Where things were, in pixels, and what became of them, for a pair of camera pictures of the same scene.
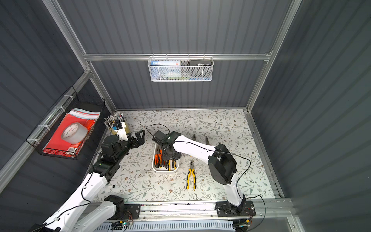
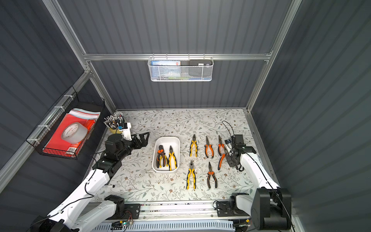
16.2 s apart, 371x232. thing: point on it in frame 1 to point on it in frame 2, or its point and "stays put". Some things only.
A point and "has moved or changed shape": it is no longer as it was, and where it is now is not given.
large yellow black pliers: x=191 y=171 stays put
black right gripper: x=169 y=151 to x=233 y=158
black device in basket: x=200 y=62 stays put
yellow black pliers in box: x=169 y=165 stays put
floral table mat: x=135 y=179 stays put
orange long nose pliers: x=158 y=159 has moved or changed shape
